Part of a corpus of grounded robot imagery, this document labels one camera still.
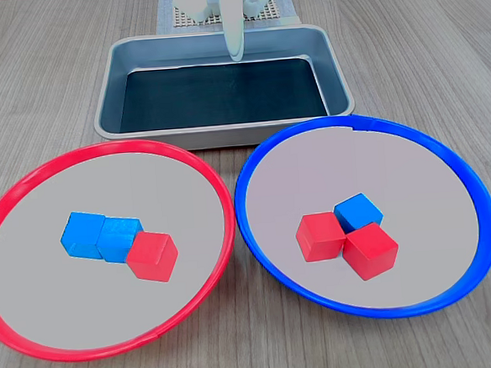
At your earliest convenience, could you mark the black mat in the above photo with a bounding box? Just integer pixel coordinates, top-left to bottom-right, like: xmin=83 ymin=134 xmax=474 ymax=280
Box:
xmin=114 ymin=55 xmax=330 ymax=134

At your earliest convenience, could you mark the steel tray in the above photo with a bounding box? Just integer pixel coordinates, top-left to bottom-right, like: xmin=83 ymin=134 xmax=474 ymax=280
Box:
xmin=87 ymin=20 xmax=358 ymax=157

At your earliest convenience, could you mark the pale perforated base plate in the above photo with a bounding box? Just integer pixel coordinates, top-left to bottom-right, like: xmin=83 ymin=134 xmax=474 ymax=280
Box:
xmin=172 ymin=0 xmax=282 ymax=29

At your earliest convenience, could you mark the blue-rimmed white plate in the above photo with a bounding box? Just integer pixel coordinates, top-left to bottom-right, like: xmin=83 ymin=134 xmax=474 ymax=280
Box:
xmin=228 ymin=105 xmax=491 ymax=329

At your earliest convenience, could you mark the small red cube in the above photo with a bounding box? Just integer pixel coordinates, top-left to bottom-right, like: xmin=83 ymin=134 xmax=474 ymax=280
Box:
xmin=340 ymin=220 xmax=402 ymax=283
xmin=293 ymin=210 xmax=350 ymax=265
xmin=124 ymin=229 xmax=182 ymax=286

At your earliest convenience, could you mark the red-rimmed white plate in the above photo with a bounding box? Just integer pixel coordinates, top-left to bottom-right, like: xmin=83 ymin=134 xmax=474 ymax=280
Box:
xmin=0 ymin=132 xmax=246 ymax=368

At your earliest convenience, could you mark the small blue cube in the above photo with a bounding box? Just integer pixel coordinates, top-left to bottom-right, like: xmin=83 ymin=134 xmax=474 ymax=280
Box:
xmin=94 ymin=214 xmax=146 ymax=265
xmin=332 ymin=191 xmax=385 ymax=234
xmin=57 ymin=209 xmax=109 ymax=262

